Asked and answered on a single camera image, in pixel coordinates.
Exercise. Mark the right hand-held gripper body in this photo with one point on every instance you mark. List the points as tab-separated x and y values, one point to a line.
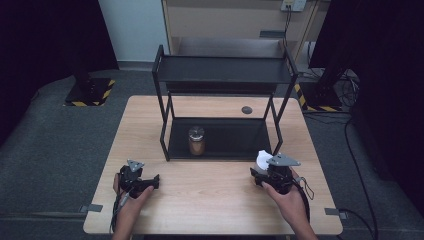
279	176

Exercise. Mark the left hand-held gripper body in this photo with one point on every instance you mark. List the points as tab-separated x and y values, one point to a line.
130	180

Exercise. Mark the jar with white lid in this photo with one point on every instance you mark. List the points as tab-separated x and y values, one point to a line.
261	160

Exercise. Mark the glass jar with silver lid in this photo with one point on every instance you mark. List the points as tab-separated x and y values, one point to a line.
196	141

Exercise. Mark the black metal two-tier shelf rack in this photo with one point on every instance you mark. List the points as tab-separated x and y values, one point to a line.
220	70

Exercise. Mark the person's left hand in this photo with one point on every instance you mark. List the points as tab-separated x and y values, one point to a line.
135	208

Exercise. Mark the person's right hand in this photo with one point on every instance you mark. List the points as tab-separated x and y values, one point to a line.
291	206

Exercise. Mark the grey tape piece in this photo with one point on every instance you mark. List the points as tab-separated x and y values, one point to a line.
90	208
336	213

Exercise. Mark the grey round table grommet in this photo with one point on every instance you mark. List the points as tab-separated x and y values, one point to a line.
246	110

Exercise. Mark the black stand base striped tape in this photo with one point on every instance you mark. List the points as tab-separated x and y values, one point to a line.
88	93
320	96

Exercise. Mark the grey cabinet label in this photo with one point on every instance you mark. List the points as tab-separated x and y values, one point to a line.
271	34

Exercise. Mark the beige wooden cabinet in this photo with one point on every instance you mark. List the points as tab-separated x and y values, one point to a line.
226	23

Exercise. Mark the black curtain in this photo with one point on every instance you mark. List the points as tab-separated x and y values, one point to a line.
386	66
43	40

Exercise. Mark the white wall socket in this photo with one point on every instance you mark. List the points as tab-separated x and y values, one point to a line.
294	4

